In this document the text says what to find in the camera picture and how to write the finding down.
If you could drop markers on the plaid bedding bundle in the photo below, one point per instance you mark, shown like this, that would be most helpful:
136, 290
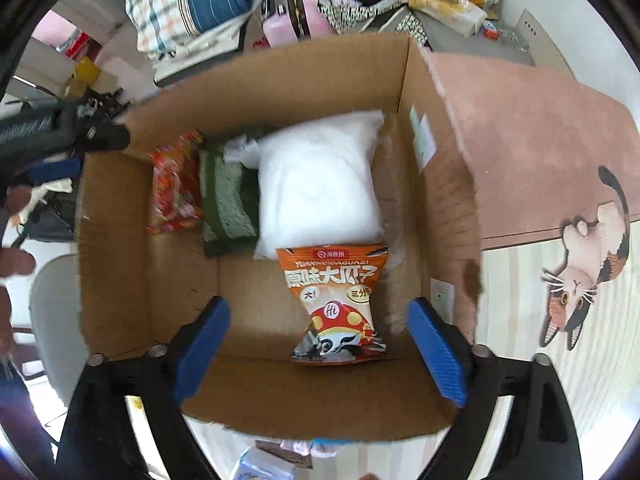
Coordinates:
150, 20

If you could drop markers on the black white patterned bag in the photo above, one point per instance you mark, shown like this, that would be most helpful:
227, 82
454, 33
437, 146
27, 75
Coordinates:
370, 5

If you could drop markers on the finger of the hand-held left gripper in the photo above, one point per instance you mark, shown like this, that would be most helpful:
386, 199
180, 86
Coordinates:
55, 171
102, 135

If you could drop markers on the person's left hand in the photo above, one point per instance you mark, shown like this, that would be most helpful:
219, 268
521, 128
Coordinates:
17, 262

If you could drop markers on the orange snack packet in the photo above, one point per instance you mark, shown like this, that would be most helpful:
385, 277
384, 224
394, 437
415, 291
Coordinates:
336, 305

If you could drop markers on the pink case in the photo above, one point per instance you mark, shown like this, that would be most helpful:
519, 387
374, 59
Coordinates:
285, 25

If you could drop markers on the yellow snack packet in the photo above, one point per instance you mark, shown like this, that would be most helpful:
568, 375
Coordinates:
445, 7

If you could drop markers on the small red box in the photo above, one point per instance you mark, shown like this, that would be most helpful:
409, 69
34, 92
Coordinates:
77, 45

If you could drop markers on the white plastic bag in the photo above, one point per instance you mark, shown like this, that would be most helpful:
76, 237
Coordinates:
317, 185

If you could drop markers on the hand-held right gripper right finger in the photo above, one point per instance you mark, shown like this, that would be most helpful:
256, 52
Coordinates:
440, 355

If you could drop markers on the white chair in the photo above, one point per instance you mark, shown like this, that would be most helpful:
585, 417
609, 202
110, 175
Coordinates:
55, 320

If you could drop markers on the blue white packet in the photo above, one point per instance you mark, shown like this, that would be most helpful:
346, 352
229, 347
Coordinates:
270, 460

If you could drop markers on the red patterned packet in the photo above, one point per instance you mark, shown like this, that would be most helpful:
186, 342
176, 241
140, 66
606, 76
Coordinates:
175, 185

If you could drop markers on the glass ashtray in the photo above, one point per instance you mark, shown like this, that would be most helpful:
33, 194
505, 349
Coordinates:
515, 37

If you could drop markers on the pink cat print mat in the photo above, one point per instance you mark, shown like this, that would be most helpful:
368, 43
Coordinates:
540, 160

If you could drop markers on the green packet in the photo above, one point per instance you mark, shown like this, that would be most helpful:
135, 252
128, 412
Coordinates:
227, 205

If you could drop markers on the white crumpled tissue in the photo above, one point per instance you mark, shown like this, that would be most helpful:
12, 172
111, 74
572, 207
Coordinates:
240, 150

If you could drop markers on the large cardboard box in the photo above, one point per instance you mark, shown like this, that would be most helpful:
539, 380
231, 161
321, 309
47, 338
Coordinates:
310, 395

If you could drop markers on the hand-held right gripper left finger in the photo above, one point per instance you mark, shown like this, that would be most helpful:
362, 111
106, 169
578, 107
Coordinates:
200, 350

